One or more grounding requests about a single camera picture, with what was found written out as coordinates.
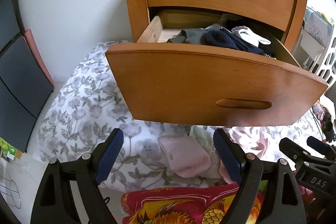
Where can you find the white shelf rack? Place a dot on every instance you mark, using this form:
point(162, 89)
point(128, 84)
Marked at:
point(313, 40)

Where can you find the pink socks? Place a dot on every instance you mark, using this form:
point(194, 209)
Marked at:
point(185, 155)

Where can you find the navy folded clothing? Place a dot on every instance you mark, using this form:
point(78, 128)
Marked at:
point(225, 39)

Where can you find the black clothing in drawer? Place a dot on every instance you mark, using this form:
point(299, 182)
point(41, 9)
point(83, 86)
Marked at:
point(275, 48)

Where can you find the colourful items on bed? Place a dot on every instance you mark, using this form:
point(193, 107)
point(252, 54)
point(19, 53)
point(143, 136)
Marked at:
point(325, 120)

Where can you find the dark blue cabinet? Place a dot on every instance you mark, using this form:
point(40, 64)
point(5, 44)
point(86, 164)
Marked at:
point(25, 87)

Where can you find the pink garment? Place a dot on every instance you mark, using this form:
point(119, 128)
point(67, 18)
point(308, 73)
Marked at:
point(250, 139)

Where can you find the red floral blanket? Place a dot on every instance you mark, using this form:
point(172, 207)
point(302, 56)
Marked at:
point(179, 204)

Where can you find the white lattice basket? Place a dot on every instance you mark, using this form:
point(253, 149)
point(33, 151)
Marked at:
point(325, 68)

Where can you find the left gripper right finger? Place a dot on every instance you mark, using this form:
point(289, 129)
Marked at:
point(282, 201)

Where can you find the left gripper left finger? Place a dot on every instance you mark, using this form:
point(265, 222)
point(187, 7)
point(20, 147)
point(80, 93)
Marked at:
point(54, 202)

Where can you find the floral grey white bedding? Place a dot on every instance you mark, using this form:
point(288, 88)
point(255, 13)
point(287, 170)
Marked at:
point(85, 111)

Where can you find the grey folded clothing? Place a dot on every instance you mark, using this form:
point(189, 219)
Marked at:
point(194, 35)

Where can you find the pink board beside cabinet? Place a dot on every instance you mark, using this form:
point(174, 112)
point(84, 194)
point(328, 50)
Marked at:
point(28, 35)

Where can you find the white sock pair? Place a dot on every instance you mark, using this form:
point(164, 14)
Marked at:
point(249, 36)

